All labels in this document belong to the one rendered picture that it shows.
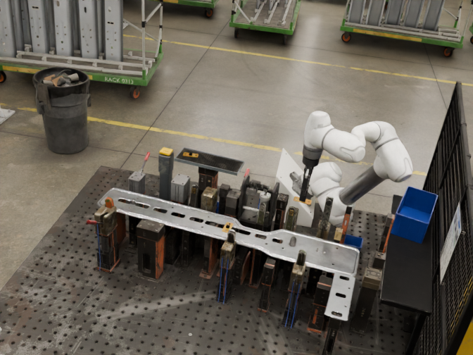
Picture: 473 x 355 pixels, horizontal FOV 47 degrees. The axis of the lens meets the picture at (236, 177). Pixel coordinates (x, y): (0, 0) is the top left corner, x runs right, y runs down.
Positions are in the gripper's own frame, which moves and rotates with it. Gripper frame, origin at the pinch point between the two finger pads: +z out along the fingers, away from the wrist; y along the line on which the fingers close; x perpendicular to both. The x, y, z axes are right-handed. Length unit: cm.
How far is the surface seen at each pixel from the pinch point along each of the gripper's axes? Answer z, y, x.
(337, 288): 30.3, -23.0, -25.4
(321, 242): 30.1, 7.0, -12.9
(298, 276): 28.0, -25.2, -7.1
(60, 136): 113, 172, 247
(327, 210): 15.6, 14.6, -12.1
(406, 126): 122, 395, -67
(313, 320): 54, -23, -19
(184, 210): 32, 4, 60
